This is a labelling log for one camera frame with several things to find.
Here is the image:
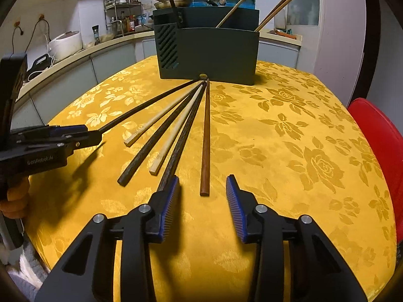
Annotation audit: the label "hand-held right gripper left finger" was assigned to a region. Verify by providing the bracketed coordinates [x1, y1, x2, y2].
[35, 176, 181, 302]

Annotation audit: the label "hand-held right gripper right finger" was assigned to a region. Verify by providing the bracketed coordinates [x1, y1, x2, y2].
[226, 174, 367, 302]

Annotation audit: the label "reddish brown chopstick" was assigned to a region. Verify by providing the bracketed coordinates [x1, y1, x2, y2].
[200, 80, 211, 196]

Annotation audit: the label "white rice cooker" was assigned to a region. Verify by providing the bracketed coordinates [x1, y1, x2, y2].
[48, 31, 84, 61]

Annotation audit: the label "dark brown chopstick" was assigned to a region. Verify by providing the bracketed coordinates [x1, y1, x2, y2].
[254, 0, 299, 32]
[117, 83, 204, 186]

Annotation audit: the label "beige kitchen counter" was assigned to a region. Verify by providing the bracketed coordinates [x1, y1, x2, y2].
[16, 27, 303, 101]

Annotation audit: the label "thin light brown chopstick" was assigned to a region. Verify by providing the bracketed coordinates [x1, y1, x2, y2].
[258, 0, 307, 32]

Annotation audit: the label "frosted glass door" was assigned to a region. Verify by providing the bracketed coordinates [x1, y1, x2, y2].
[286, 0, 320, 26]

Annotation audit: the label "dark green utensil holder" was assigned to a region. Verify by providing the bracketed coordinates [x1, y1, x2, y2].
[153, 6, 260, 85]

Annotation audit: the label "red plastic chair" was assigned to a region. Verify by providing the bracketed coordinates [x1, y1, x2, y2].
[348, 97, 403, 192]

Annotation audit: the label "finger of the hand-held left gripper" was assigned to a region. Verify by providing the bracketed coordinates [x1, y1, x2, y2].
[19, 132, 103, 152]
[11, 125, 90, 140]

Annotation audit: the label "beige chopstick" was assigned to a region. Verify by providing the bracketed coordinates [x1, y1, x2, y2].
[149, 83, 205, 175]
[124, 82, 203, 147]

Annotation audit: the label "dark textured chopstick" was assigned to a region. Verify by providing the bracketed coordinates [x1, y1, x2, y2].
[157, 82, 207, 192]

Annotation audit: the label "grey base cabinets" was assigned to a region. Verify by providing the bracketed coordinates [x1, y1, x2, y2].
[9, 39, 299, 126]

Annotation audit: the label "black power cable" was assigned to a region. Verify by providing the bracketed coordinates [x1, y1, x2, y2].
[12, 19, 51, 54]

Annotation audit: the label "black countertop appliance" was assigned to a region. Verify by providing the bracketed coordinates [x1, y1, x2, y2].
[27, 54, 50, 73]

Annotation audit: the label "metal spice rack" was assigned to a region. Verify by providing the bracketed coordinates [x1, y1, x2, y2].
[103, 0, 142, 33]

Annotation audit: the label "person's left hand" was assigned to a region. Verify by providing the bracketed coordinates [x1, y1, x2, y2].
[0, 176, 30, 220]

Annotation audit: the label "yellow floral tablecloth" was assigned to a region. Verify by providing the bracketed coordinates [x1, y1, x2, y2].
[25, 55, 397, 302]

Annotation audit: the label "blue sea backsplash picture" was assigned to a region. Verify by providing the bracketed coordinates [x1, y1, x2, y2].
[189, 0, 255, 9]

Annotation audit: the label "golden pan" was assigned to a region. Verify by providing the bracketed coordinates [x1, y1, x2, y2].
[154, 0, 189, 9]

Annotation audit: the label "row of sauce bottles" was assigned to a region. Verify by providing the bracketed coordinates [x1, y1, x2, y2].
[118, 13, 141, 32]

